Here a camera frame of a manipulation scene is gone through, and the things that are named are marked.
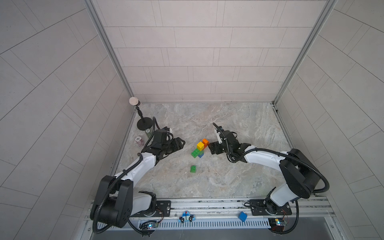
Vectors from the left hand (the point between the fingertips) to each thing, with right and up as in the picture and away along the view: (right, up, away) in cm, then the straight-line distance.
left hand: (184, 142), depth 86 cm
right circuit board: (+45, -35, -18) cm, 60 cm away
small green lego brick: (+5, -14, -4) cm, 16 cm away
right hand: (+17, -2, +3) cm, 18 cm away
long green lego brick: (+7, -5, -6) cm, 10 cm away
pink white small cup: (-27, 0, +2) cm, 27 cm away
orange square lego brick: (+12, +1, -4) cm, 13 cm away
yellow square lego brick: (+10, -1, -7) cm, 12 cm away
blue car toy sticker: (+3, -31, -18) cm, 36 cm away
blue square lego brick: (+10, -9, +2) cm, 13 cm away
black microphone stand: (-27, +11, +10) cm, 30 cm away
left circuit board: (-13, -33, -21) cm, 41 cm away
